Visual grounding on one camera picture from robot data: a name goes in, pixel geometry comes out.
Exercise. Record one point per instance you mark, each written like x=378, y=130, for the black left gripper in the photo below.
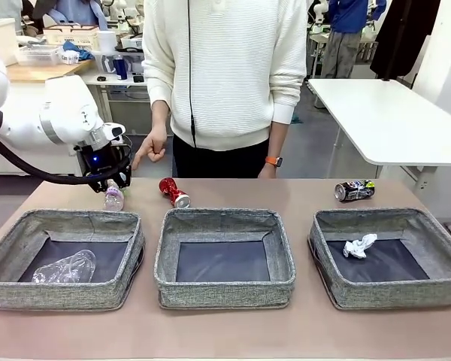
x=101, y=159

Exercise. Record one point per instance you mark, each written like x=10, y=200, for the plastic bottle pink label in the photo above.
x=114, y=201

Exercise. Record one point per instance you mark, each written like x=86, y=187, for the crushed red can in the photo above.
x=173, y=190

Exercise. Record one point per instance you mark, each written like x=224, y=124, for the clear plastic cup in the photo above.
x=64, y=269

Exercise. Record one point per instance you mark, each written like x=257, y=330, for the crushed black can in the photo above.
x=355, y=191

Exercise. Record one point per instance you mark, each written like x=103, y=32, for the white paper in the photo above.
x=357, y=248

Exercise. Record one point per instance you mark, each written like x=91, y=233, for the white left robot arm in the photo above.
x=67, y=109

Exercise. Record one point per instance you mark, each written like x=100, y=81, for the person's right forearm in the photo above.
x=161, y=114

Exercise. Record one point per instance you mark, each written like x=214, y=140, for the person's left forearm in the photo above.
x=278, y=139

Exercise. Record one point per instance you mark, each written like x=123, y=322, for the person's right hand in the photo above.
x=154, y=144

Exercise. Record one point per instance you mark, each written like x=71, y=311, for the person's left hand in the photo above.
x=268, y=173

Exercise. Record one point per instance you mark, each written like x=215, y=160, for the white desk with metal legs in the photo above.
x=116, y=83

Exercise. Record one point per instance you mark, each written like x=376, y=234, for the black phone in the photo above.
x=138, y=78

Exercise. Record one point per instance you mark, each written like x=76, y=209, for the blue bottle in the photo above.
x=120, y=67

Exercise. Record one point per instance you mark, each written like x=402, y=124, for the grey fabric basket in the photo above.
x=391, y=293
x=60, y=293
x=225, y=293

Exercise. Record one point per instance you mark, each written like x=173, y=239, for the wooden top workbench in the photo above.
x=41, y=71

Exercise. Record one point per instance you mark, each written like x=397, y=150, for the white printed small box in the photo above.
x=69, y=57

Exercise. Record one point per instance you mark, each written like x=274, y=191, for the blue cloth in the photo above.
x=84, y=52

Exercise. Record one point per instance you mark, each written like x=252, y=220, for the white desktop device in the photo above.
x=131, y=42

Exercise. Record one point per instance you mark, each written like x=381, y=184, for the white cylinder roll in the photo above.
x=106, y=40

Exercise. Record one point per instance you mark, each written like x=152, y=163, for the clear plastic container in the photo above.
x=37, y=55

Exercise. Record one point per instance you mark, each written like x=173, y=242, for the cream crate wooden rim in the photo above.
x=75, y=37

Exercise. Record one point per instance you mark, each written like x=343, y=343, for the person torso white sweater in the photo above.
x=233, y=75

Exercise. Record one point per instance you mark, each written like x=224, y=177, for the orange wrist watch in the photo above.
x=273, y=161

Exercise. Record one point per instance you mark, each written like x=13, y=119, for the background person light blue shirt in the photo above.
x=79, y=11

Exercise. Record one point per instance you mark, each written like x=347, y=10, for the white storage box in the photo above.
x=0, y=34

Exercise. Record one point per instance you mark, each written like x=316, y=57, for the large white table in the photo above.
x=379, y=120

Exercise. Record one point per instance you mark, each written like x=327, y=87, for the background person blue jacket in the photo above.
x=351, y=19

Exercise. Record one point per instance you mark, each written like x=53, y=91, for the black hanging coat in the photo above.
x=402, y=37

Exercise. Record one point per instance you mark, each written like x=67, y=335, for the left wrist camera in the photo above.
x=114, y=131

